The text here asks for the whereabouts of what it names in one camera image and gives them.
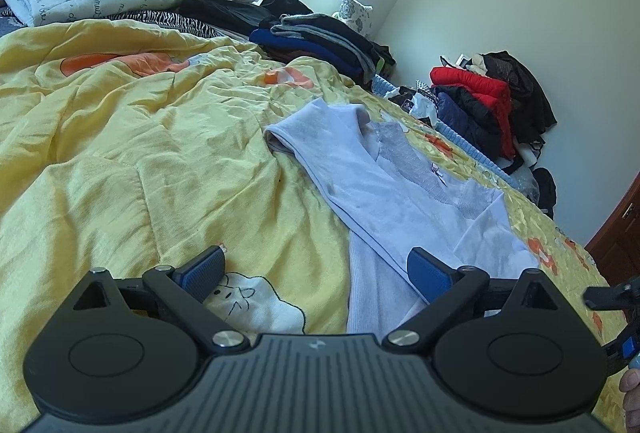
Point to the floral pillow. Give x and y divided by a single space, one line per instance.
356 13

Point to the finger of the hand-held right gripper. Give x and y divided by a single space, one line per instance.
607 295
622 345

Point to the black jacket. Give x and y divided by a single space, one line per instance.
462 97

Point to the navy puffer jacket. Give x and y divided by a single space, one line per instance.
465 120

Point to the stack of folded dark clothes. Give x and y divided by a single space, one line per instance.
325 40

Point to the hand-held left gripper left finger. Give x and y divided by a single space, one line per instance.
205 270

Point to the red jacket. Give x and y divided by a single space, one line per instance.
475 83

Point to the pale lavender small garment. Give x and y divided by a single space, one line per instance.
400 193

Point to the black garment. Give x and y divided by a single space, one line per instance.
225 13

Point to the clear plastic bag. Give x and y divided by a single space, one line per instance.
525 185

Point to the yellow cartoon-print quilt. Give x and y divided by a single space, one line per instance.
150 153

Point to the white cloth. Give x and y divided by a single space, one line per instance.
425 105

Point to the blue knitted bed sheet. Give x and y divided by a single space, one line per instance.
475 153

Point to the person's right hand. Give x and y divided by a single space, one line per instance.
631 388

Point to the black cloth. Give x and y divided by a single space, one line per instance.
545 190

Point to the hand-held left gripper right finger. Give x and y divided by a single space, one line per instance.
430 275

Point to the zebra striped cloth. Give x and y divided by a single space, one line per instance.
170 20

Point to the dark brown garment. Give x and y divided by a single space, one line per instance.
530 88

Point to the wooden door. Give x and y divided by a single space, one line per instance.
617 238

